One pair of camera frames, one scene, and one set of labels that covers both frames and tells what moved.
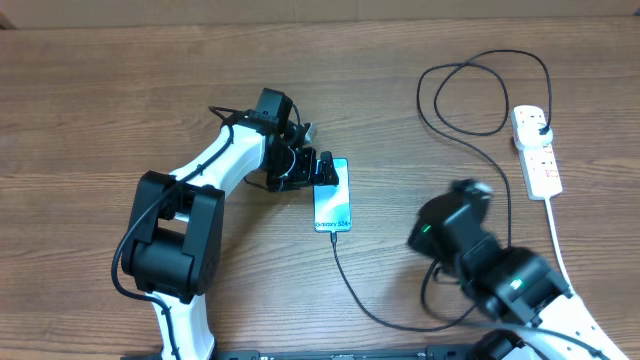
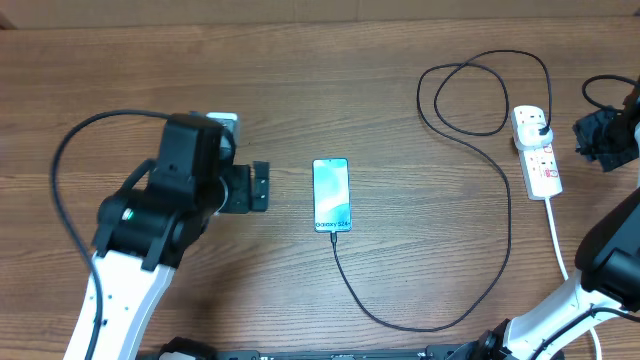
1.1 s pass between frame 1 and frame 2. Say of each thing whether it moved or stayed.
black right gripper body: moved
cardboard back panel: stayed
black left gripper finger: moved
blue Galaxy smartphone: stayed
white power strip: stayed
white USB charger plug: stayed
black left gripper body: moved
